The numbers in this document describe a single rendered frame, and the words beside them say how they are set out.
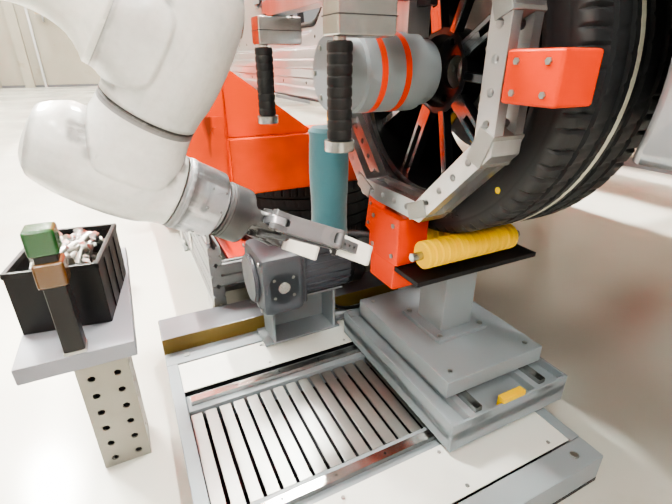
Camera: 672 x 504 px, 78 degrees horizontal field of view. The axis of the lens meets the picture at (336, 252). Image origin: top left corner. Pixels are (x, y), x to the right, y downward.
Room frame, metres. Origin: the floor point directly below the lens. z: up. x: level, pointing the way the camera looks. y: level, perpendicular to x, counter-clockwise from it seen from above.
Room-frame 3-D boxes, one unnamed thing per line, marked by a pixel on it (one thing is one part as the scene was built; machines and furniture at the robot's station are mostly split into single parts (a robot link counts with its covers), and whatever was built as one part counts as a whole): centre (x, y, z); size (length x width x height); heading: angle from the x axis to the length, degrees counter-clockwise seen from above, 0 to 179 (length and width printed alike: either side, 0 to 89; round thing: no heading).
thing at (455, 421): (0.95, -0.30, 0.13); 0.50 x 0.36 x 0.10; 26
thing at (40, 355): (0.72, 0.50, 0.44); 0.43 x 0.17 x 0.03; 26
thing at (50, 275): (0.55, 0.42, 0.59); 0.04 x 0.04 x 0.04; 26
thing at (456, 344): (0.96, -0.29, 0.32); 0.40 x 0.30 x 0.28; 26
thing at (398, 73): (0.86, -0.08, 0.85); 0.21 x 0.14 x 0.14; 116
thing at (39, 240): (0.55, 0.42, 0.64); 0.04 x 0.04 x 0.04; 26
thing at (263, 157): (1.33, 0.09, 0.69); 0.52 x 0.17 x 0.35; 116
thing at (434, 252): (0.82, -0.28, 0.51); 0.29 x 0.06 x 0.06; 116
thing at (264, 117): (0.93, 0.15, 0.83); 0.04 x 0.04 x 0.16
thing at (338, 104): (0.63, -0.01, 0.83); 0.04 x 0.04 x 0.16
